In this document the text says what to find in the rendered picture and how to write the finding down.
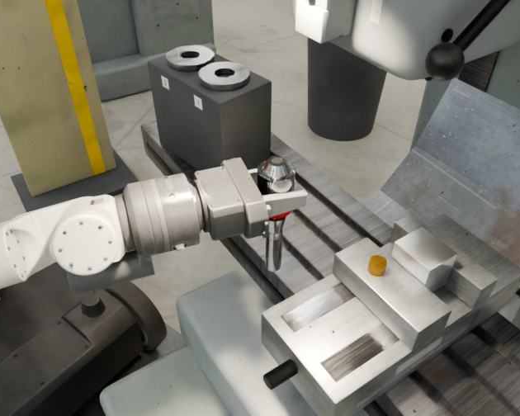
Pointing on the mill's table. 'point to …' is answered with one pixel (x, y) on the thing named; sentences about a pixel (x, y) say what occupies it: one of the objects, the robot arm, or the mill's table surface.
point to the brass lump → (377, 265)
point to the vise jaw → (392, 294)
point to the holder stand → (210, 108)
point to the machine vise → (313, 338)
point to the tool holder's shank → (274, 244)
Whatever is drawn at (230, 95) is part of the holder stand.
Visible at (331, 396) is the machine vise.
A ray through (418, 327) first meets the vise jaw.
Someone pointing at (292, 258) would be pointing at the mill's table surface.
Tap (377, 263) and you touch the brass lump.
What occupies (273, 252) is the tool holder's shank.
